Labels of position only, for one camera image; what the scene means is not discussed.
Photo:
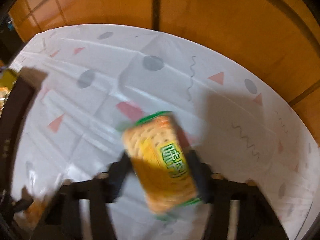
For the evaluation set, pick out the Weidan cracker pack green ends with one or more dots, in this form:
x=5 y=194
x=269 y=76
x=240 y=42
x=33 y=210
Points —
x=159 y=163

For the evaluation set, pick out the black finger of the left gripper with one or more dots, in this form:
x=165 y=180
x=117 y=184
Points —
x=25 y=202

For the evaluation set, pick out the clear layered cake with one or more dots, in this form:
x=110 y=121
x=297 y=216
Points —
x=40 y=200

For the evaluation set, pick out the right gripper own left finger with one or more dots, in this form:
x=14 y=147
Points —
x=117 y=173

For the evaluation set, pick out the gold metal tin box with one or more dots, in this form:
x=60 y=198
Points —
x=24 y=87

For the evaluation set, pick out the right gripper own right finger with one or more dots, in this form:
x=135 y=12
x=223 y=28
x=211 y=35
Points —
x=201 y=174

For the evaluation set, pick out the clear bag yellow-edged snacks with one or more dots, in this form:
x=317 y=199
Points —
x=4 y=93

